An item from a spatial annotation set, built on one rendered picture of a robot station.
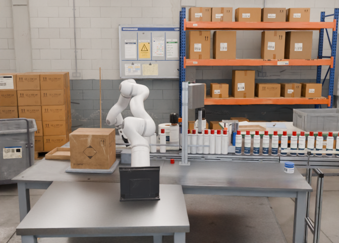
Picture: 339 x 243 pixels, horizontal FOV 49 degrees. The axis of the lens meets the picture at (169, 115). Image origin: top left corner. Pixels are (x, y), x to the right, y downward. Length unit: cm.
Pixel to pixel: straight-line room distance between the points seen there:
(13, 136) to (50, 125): 150
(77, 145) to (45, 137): 351
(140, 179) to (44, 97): 418
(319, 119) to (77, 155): 294
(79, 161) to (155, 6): 505
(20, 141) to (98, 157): 219
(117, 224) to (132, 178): 35
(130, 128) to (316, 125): 278
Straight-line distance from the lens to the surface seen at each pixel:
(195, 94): 296
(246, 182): 270
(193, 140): 315
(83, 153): 291
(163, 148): 319
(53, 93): 626
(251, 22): 687
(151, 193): 234
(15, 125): 567
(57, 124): 632
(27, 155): 500
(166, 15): 752
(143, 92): 279
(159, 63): 736
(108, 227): 205
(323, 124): 477
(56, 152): 355
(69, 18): 768
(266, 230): 345
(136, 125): 251
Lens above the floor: 172
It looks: 10 degrees down
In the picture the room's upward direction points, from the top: straight up
